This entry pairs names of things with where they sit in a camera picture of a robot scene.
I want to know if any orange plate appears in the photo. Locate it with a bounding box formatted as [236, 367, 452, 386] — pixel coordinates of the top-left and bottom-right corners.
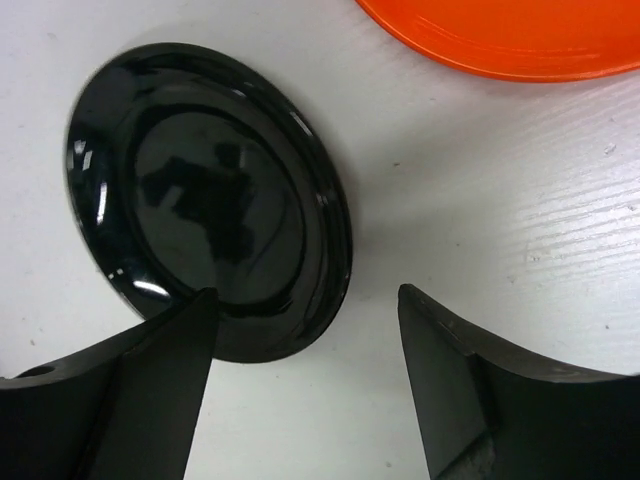
[359, 0, 639, 83]

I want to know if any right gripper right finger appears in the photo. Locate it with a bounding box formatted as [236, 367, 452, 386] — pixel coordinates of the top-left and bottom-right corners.
[398, 284, 639, 479]

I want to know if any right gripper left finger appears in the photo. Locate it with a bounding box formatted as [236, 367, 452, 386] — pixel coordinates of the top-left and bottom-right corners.
[1, 289, 219, 479]

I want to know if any black plate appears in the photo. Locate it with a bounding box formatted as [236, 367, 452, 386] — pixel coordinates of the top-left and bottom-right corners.
[66, 43, 353, 363]

